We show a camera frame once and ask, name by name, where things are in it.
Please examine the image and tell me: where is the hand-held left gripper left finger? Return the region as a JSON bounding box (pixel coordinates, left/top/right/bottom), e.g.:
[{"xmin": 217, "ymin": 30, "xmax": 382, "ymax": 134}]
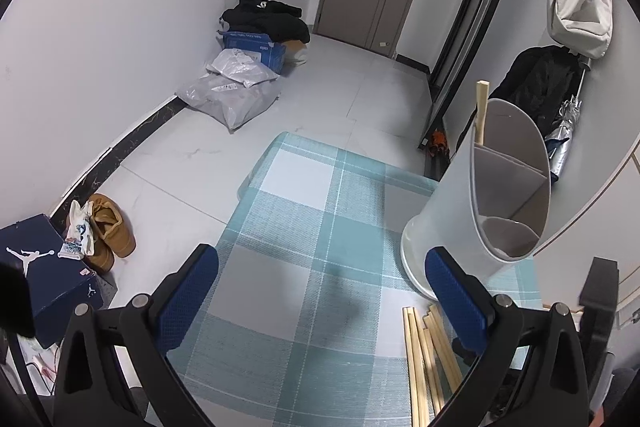
[{"xmin": 52, "ymin": 243, "xmax": 221, "ymax": 427}]

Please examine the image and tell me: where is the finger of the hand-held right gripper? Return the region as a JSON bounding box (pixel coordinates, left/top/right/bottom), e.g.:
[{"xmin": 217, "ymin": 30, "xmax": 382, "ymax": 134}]
[{"xmin": 579, "ymin": 257, "xmax": 621, "ymax": 408}]

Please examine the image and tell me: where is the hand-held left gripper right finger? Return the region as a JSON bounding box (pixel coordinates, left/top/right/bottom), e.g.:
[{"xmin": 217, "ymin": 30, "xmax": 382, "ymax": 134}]
[{"xmin": 425, "ymin": 246, "xmax": 593, "ymax": 427}]

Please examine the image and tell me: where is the bundle of wooden chopsticks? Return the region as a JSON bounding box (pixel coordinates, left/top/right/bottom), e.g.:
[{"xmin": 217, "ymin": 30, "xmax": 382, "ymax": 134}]
[{"xmin": 401, "ymin": 304, "xmax": 463, "ymax": 427}]

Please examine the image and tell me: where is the white utensil holder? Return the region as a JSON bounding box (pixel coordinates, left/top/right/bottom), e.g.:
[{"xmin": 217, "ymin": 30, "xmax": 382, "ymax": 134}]
[{"xmin": 400, "ymin": 97, "xmax": 553, "ymax": 303}]

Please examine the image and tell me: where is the single light wooden chopstick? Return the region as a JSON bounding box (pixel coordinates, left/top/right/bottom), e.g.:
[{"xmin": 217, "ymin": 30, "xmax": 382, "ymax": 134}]
[{"xmin": 476, "ymin": 80, "xmax": 490, "ymax": 145}]

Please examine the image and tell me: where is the white shoulder bag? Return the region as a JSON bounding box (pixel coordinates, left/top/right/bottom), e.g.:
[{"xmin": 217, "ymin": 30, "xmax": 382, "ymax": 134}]
[{"xmin": 544, "ymin": 0, "xmax": 615, "ymax": 60}]

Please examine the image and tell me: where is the brown suede shoe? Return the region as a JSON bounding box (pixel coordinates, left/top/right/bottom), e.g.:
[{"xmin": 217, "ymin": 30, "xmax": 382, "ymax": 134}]
[
  {"xmin": 89, "ymin": 193, "xmax": 137, "ymax": 258},
  {"xmin": 80, "ymin": 232, "xmax": 116, "ymax": 274}
]

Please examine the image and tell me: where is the teal plaid placemat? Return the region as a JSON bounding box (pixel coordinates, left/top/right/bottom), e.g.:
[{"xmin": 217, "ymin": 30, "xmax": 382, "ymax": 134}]
[{"xmin": 165, "ymin": 132, "xmax": 546, "ymax": 427}]

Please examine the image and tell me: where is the white printed plastic bag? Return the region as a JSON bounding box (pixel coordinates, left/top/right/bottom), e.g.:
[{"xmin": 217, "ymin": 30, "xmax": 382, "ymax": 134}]
[{"xmin": 59, "ymin": 199, "xmax": 96, "ymax": 260}]

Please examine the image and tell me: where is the dark blue shoe box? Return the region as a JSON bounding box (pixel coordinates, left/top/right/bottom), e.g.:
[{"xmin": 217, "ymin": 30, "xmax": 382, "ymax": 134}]
[{"xmin": 0, "ymin": 213, "xmax": 108, "ymax": 348}]

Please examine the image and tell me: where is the silver folded umbrella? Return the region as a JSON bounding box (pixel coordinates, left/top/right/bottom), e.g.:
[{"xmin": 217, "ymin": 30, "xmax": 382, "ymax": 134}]
[{"xmin": 545, "ymin": 57, "xmax": 593, "ymax": 178}]

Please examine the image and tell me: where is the small orange object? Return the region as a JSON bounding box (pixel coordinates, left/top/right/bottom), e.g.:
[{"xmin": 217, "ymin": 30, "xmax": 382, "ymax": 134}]
[{"xmin": 425, "ymin": 129, "xmax": 448, "ymax": 155}]

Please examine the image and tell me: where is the large grey parcel bag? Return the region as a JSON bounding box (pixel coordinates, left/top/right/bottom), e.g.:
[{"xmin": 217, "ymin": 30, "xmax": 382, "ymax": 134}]
[{"xmin": 175, "ymin": 72, "xmax": 282, "ymax": 135}]

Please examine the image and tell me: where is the black jacket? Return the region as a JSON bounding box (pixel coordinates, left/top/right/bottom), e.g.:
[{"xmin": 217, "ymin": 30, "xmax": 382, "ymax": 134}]
[{"xmin": 487, "ymin": 46, "xmax": 586, "ymax": 142}]

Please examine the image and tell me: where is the small grey parcel bag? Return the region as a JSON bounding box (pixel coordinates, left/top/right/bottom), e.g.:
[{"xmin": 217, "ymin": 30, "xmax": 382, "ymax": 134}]
[{"xmin": 206, "ymin": 48, "xmax": 280, "ymax": 88}]

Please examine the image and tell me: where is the black framed glass door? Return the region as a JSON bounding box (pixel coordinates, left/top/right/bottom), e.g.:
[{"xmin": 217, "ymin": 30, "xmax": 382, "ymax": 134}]
[{"xmin": 417, "ymin": 0, "xmax": 526, "ymax": 182}]

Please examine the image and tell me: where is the blue cardboard box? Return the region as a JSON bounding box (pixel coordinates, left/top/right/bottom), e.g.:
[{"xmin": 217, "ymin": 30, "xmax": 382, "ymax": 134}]
[{"xmin": 222, "ymin": 31, "xmax": 287, "ymax": 75}]

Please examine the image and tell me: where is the brown cardboard box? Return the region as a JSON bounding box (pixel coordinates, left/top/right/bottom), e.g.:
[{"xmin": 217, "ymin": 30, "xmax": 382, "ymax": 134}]
[{"xmin": 282, "ymin": 38, "xmax": 308, "ymax": 65}]

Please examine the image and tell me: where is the black clothing pile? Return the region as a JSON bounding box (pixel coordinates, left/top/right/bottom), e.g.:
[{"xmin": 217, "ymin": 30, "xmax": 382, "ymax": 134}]
[{"xmin": 220, "ymin": 0, "xmax": 312, "ymax": 45}]

